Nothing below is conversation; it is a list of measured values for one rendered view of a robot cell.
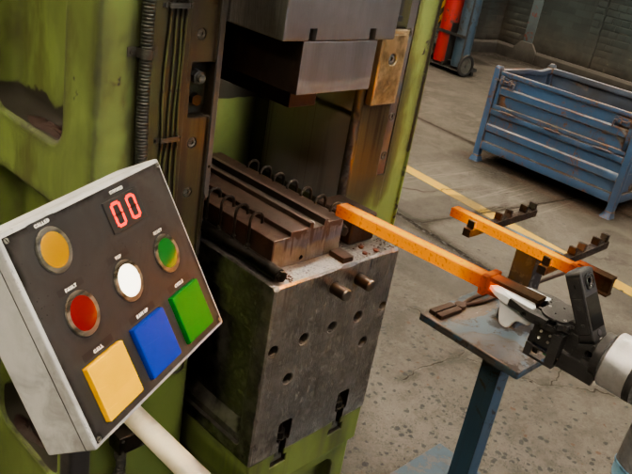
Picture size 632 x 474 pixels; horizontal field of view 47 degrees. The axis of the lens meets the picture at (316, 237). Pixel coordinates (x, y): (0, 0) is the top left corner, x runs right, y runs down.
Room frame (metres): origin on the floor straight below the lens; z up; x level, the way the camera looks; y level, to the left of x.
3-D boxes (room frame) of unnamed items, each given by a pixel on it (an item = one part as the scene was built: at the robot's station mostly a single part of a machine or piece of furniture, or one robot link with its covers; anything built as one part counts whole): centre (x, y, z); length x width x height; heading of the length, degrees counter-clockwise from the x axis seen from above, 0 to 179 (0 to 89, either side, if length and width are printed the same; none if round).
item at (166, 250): (0.94, 0.21, 1.09); 0.05 x 0.03 x 0.04; 139
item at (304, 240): (1.49, 0.17, 0.96); 0.42 x 0.20 x 0.09; 49
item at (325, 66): (1.49, 0.17, 1.32); 0.42 x 0.20 x 0.10; 49
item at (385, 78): (1.67, -0.09, 1.27); 0.09 x 0.02 x 0.17; 139
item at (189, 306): (0.93, 0.17, 1.01); 0.07 x 0.05 x 0.07; 164
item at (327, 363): (1.53, 0.14, 0.69); 0.56 x 0.38 x 0.45; 49
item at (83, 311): (0.75, 0.26, 1.09); 0.05 x 0.03 x 0.04; 139
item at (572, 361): (1.01, -0.42, 1.03); 0.12 x 0.08 x 0.09; 49
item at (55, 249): (0.76, 0.31, 1.16); 0.05 x 0.03 x 0.04; 139
